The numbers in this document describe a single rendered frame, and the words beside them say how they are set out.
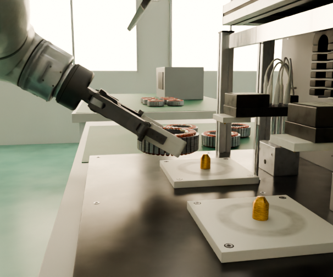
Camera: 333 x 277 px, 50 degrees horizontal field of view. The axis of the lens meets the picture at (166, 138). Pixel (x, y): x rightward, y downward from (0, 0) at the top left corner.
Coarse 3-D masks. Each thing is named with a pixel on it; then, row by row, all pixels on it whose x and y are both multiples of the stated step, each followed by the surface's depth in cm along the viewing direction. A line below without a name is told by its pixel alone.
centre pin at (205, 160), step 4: (204, 156) 67; (208, 156) 67; (200, 160) 67; (204, 160) 67; (208, 160) 67; (200, 164) 67; (204, 164) 67; (208, 164) 67; (204, 168) 67; (208, 168) 67
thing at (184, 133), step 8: (168, 128) 69; (176, 128) 69; (184, 128) 68; (184, 136) 61; (192, 136) 62; (144, 144) 62; (152, 144) 61; (192, 144) 62; (144, 152) 63; (152, 152) 61; (160, 152) 60; (184, 152) 61; (192, 152) 63
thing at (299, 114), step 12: (288, 108) 46; (300, 108) 43; (312, 108) 40; (324, 108) 40; (288, 120) 46; (300, 120) 43; (312, 120) 40; (324, 120) 40; (288, 132) 45; (300, 132) 43; (312, 132) 40; (324, 132) 40; (276, 144) 44; (288, 144) 41; (300, 144) 40; (312, 144) 40; (324, 144) 41
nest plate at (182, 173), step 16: (160, 160) 73; (176, 160) 73; (192, 160) 73; (224, 160) 73; (176, 176) 62; (192, 176) 62; (208, 176) 62; (224, 176) 62; (240, 176) 62; (256, 176) 62
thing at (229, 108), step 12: (228, 96) 67; (240, 96) 63; (252, 96) 64; (264, 96) 64; (228, 108) 67; (240, 108) 63; (252, 108) 64; (264, 108) 64; (276, 108) 64; (228, 120) 64; (240, 120) 64; (276, 120) 69; (276, 132) 69
